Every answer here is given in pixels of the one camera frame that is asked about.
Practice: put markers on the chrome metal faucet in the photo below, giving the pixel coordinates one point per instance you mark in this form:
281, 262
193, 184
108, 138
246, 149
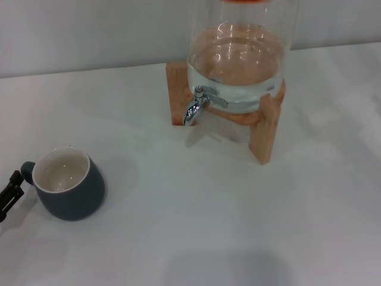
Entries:
195, 108

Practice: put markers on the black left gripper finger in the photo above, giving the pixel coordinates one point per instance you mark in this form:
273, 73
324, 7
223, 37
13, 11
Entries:
13, 193

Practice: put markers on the clear glass water dispenser jar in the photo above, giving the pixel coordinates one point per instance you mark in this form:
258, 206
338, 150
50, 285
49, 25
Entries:
238, 53

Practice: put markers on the wooden dispenser stand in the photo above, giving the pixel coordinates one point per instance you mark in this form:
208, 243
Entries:
177, 95

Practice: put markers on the dark grey ceramic cup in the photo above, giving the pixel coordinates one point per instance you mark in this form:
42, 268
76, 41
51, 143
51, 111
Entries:
77, 196

